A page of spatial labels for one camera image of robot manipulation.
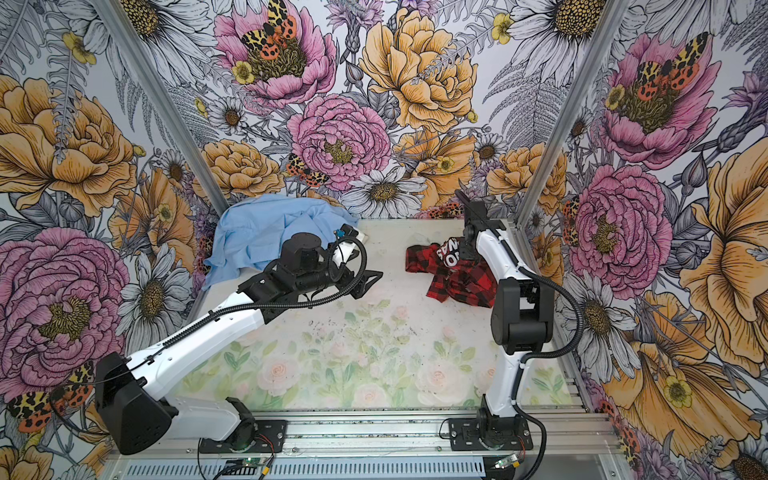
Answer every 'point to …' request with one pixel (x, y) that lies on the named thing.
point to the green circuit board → (251, 461)
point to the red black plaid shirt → (466, 281)
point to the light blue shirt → (249, 231)
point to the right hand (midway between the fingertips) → (476, 259)
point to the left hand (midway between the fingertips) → (366, 271)
